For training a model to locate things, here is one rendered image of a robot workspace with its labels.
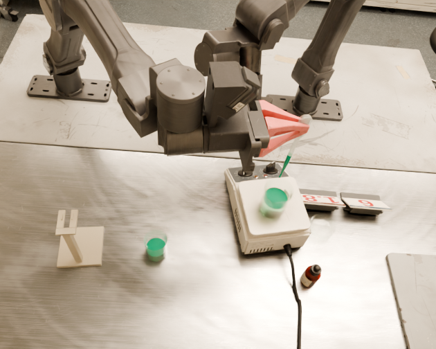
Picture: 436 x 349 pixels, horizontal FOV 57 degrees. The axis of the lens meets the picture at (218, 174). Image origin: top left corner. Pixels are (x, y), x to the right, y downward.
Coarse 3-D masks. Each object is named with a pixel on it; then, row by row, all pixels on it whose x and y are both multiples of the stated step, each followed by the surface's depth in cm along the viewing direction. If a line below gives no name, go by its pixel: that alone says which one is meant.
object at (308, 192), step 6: (300, 192) 89; (306, 192) 89; (312, 192) 89; (318, 192) 89; (324, 192) 89; (330, 192) 90; (306, 204) 85; (312, 204) 85; (318, 204) 83; (324, 204) 83; (330, 204) 83; (324, 210) 86; (330, 210) 86
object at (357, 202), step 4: (348, 200) 87; (352, 200) 87; (356, 200) 88; (360, 200) 88; (364, 200) 88; (368, 200) 89; (352, 204) 84; (356, 204) 85; (360, 204) 85; (364, 204) 85; (368, 204) 86; (372, 204) 86; (376, 204) 86; (380, 204) 86; (384, 204) 87
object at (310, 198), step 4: (304, 196) 87; (308, 196) 87; (312, 196) 87; (316, 196) 88; (320, 196) 88; (304, 200) 84; (308, 200) 84; (312, 200) 84; (316, 200) 85; (320, 200) 85; (324, 200) 85; (328, 200) 86; (332, 200) 86; (336, 200) 86
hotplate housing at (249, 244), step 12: (228, 180) 84; (228, 192) 86; (240, 204) 78; (240, 216) 77; (240, 228) 77; (240, 240) 78; (252, 240) 74; (264, 240) 74; (276, 240) 75; (288, 240) 76; (300, 240) 77; (252, 252) 78; (288, 252) 77
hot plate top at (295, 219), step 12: (252, 180) 79; (264, 180) 79; (240, 192) 77; (252, 192) 78; (252, 204) 76; (288, 204) 77; (300, 204) 77; (252, 216) 74; (288, 216) 75; (300, 216) 75; (252, 228) 73; (264, 228) 73; (276, 228) 74; (288, 228) 74; (300, 228) 74
